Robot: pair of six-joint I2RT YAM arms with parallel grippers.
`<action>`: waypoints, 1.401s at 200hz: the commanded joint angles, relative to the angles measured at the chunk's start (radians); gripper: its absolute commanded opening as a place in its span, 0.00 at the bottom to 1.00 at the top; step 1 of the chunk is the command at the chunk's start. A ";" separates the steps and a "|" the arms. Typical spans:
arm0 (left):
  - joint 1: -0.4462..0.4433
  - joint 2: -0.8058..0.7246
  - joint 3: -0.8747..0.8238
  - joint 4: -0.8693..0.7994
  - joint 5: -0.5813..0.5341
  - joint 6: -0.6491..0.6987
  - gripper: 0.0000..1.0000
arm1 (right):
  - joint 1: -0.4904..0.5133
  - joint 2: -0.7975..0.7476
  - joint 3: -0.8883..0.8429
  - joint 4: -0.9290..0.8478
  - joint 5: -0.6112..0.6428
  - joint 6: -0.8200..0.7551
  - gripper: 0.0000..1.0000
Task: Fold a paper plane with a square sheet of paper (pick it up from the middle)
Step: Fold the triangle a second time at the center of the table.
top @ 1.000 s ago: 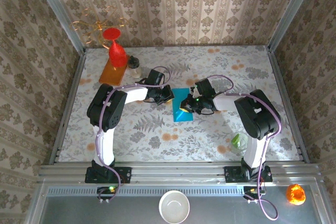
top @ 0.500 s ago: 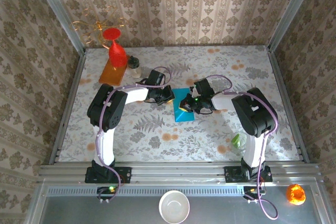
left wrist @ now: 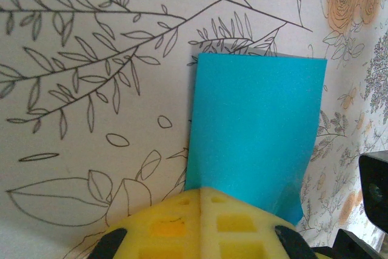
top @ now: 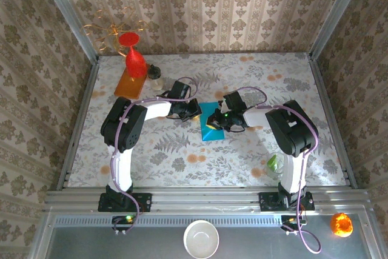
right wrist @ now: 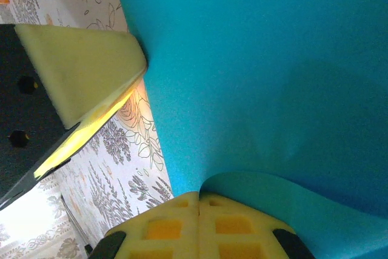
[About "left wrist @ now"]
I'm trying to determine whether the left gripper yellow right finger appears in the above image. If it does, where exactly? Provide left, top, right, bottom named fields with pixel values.
left=199, top=186, right=334, bottom=259

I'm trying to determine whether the blue paper sheet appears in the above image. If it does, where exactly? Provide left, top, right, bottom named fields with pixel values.
left=184, top=53, right=329, bottom=226

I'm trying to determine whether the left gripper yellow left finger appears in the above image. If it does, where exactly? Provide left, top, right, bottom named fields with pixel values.
left=81, top=188, right=201, bottom=259

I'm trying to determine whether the floral patterned table cover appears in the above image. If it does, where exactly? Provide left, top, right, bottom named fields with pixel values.
left=0, top=0, right=388, bottom=259

